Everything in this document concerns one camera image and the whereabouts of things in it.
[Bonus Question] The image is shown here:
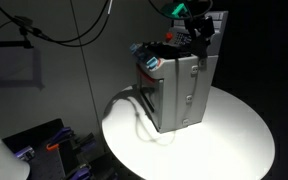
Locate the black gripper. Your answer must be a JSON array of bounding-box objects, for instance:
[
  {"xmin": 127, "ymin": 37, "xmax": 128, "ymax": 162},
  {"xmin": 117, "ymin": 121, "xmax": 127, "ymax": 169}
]
[{"xmin": 183, "ymin": 13, "xmax": 216, "ymax": 58}]

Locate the blue stove knob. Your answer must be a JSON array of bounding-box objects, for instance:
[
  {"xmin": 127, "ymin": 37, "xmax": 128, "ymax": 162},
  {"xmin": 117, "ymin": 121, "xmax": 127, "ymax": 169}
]
[
  {"xmin": 129, "ymin": 42, "xmax": 139, "ymax": 54},
  {"xmin": 145, "ymin": 56, "xmax": 159, "ymax": 70}
]

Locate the gray toy stove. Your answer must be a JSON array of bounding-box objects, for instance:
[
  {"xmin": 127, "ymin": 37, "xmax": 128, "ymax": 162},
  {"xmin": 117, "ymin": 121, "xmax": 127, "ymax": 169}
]
[{"xmin": 129, "ymin": 10, "xmax": 229, "ymax": 134}]

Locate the round white table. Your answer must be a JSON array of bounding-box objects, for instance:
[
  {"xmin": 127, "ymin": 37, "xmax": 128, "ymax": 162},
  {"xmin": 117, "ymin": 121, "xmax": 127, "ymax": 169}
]
[{"xmin": 101, "ymin": 84, "xmax": 276, "ymax": 180}]

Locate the black and purple clamp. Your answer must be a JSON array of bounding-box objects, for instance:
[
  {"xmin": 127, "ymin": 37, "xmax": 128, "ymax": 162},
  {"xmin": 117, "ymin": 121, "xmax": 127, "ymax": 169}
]
[{"xmin": 73, "ymin": 132, "xmax": 97, "ymax": 152}]

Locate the orange clip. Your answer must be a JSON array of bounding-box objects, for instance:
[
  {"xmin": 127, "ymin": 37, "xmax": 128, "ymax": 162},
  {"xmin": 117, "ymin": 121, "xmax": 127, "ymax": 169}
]
[{"xmin": 45, "ymin": 142, "xmax": 60, "ymax": 152}]

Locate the black equipment case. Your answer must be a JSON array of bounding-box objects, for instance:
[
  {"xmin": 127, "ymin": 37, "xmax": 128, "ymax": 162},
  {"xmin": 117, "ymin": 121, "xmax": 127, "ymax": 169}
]
[{"xmin": 2, "ymin": 118, "xmax": 118, "ymax": 180}]

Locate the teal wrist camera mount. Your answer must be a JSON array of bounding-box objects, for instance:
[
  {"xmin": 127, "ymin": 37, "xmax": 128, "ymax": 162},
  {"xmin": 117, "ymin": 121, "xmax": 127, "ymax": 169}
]
[{"xmin": 161, "ymin": 2, "xmax": 188, "ymax": 20}]

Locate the red oven door handle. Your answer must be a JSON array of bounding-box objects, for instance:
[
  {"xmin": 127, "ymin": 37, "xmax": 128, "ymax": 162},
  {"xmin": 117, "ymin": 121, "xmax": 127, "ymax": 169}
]
[{"xmin": 136, "ymin": 65, "xmax": 158, "ymax": 85}]

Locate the thick black cable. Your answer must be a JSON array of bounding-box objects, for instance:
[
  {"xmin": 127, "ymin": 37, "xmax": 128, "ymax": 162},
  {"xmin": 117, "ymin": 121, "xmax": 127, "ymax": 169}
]
[{"xmin": 0, "ymin": 0, "xmax": 115, "ymax": 48}]

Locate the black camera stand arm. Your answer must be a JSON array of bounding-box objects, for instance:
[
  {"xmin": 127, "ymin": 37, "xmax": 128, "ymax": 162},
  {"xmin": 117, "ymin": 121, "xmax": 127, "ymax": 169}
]
[{"xmin": 0, "ymin": 15, "xmax": 43, "ymax": 50}]

